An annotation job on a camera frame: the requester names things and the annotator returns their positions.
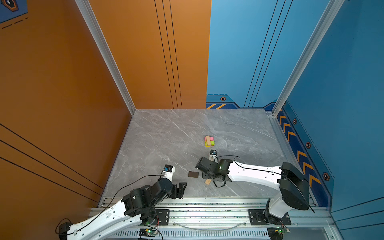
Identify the dark brown wood block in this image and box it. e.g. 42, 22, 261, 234
188, 171, 199, 178

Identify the plain long wood block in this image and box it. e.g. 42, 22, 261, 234
205, 136, 211, 146

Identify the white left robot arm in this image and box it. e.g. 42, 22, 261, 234
56, 178, 187, 240

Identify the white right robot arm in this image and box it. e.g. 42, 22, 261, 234
196, 156, 312, 225

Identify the left green circuit board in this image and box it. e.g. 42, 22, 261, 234
139, 228, 160, 239

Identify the green circuit board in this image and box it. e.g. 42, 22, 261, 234
139, 228, 160, 239
267, 228, 291, 240

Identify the right green circuit board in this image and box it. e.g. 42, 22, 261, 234
267, 228, 291, 240

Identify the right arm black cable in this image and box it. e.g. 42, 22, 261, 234
211, 155, 316, 214

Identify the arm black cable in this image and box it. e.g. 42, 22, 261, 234
211, 155, 316, 214
54, 174, 166, 236

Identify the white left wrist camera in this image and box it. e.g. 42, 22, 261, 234
161, 165, 175, 181

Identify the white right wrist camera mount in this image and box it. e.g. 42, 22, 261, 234
209, 150, 218, 162

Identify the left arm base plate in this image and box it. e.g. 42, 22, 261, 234
145, 209, 170, 226

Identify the aluminium front rail frame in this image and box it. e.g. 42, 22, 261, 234
88, 188, 344, 240

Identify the clear curved cable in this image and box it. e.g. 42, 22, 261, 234
170, 220, 248, 232

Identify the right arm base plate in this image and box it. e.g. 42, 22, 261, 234
248, 209, 292, 226

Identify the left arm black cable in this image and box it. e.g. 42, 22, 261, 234
54, 174, 166, 236

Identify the aluminium right corner post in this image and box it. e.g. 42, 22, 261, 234
272, 0, 345, 118

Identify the aluminium corner post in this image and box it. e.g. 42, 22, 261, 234
75, 0, 136, 116
272, 0, 345, 118

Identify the aluminium left corner post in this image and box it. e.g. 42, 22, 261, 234
75, 0, 136, 116

